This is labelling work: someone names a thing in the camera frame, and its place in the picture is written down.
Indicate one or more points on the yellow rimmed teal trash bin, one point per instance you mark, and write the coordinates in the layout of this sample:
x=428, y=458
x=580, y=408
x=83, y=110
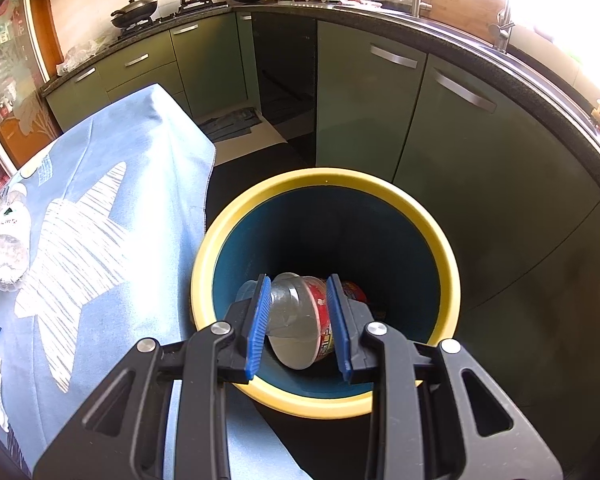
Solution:
x=330, y=240

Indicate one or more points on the wooden cutting board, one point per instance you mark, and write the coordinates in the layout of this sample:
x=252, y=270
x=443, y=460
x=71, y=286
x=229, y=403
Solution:
x=460, y=5

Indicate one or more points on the blue star print tablecloth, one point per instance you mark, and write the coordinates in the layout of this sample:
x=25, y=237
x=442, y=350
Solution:
x=130, y=185

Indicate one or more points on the green base cabinets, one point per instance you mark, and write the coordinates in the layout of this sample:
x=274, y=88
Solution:
x=355, y=100

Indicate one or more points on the tall steel faucet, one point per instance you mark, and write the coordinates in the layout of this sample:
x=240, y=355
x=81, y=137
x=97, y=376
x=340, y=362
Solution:
x=502, y=32

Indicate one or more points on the clear labelled plastic bottle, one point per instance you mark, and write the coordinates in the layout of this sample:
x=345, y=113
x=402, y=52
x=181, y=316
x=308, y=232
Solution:
x=10, y=255

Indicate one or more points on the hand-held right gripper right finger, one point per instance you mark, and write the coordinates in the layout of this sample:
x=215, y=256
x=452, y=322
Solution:
x=338, y=327

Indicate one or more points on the red instant noodle cup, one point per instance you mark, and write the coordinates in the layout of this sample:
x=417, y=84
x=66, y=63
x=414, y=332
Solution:
x=300, y=350

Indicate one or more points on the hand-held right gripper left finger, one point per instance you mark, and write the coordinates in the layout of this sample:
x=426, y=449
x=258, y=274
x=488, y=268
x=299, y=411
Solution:
x=258, y=330

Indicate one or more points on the black gas stove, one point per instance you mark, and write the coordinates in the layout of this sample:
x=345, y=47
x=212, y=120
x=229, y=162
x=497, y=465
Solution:
x=180, y=14

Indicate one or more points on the grey floor mat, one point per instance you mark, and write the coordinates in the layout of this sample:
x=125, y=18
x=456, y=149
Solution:
x=235, y=122

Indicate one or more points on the printed glass sliding door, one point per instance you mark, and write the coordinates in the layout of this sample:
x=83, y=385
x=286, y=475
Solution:
x=15, y=85

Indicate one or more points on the black lidded wok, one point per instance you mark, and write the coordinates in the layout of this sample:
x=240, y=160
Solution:
x=132, y=10

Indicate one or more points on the clear plastic bags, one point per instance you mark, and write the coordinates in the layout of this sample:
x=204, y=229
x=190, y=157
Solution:
x=85, y=52

